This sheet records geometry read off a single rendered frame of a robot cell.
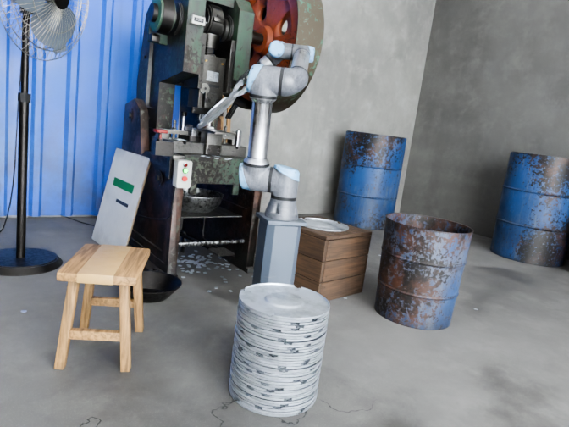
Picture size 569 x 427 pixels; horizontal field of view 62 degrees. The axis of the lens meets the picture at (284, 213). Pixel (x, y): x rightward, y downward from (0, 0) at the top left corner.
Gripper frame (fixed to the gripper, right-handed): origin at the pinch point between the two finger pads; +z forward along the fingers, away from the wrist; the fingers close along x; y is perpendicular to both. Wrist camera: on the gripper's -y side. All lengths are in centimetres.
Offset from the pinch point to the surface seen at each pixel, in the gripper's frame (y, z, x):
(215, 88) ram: -15.6, 6.9, -11.3
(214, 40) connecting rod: -16.7, -9.8, -30.5
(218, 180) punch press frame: -2.9, 37.0, 27.4
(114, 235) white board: -15, 108, 11
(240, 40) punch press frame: -18.0, -20.2, -21.6
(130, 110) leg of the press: -36, 55, -39
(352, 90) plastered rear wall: -249, -80, 43
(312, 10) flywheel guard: -14, -59, -6
